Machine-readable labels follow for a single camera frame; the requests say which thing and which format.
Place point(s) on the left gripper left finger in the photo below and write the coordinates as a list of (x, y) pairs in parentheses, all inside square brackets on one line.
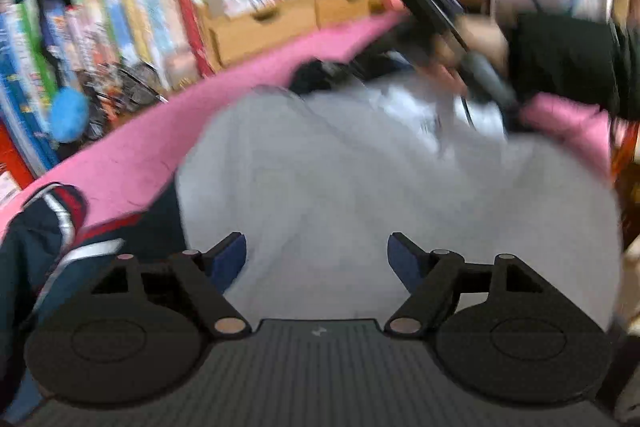
[(141, 328)]

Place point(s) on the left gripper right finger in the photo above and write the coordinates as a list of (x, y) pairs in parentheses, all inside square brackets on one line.
[(500, 330)]

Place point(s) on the navy white jacket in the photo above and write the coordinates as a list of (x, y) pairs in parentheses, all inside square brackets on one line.
[(314, 262)]

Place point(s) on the person's right hand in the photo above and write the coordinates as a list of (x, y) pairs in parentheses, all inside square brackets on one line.
[(481, 34)]

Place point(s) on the wooden drawer organizer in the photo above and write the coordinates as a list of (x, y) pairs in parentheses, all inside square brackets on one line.
[(231, 39)]

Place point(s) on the row of upright books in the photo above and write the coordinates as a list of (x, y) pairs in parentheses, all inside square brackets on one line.
[(71, 70)]

